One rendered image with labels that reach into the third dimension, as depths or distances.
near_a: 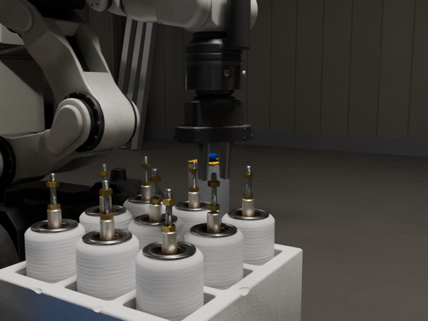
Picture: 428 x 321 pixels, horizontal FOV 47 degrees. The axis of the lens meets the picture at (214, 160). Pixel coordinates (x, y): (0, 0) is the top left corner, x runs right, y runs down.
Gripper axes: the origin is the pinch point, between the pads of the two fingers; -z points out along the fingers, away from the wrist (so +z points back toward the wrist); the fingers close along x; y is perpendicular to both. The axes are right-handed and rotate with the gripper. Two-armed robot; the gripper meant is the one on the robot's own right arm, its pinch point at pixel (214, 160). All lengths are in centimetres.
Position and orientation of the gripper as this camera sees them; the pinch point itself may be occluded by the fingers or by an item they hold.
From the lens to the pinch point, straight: 76.8
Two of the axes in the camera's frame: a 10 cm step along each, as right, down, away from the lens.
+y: 4.3, 1.3, -8.9
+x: -9.0, 0.6, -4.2
